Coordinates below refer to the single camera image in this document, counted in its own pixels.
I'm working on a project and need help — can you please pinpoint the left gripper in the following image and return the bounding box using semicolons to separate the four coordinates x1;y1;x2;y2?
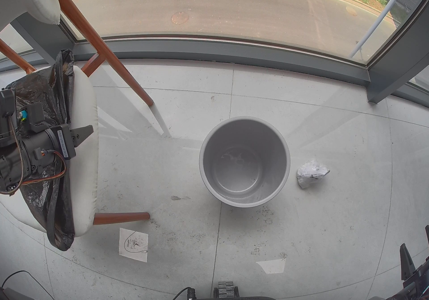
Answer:
18;124;94;179

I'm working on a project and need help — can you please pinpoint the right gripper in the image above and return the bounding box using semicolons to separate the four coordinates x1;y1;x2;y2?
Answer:
400;225;429;296

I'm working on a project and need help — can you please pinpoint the black plastic bag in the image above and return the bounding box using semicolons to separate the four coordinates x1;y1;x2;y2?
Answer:
6;49;76;251

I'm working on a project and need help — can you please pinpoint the white paper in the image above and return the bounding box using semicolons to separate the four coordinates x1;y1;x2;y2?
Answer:
296;158;330;189

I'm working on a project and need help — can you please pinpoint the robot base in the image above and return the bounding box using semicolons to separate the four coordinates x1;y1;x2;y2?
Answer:
201;281;277;300

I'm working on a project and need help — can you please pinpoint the white trash bin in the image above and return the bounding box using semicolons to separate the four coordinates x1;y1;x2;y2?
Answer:
199;117;291;208

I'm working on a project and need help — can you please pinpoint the white cushioned wooden chair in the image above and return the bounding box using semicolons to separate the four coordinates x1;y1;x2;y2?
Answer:
0;0;155;239

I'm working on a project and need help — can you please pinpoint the window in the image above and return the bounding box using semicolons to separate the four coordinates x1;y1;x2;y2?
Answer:
0;0;429;109

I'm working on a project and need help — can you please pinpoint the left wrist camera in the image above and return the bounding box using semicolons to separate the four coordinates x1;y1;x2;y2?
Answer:
20;103;49;136

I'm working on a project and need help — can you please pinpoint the black cable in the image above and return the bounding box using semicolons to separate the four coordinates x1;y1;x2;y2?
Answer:
0;270;38;300
172;287;196;300

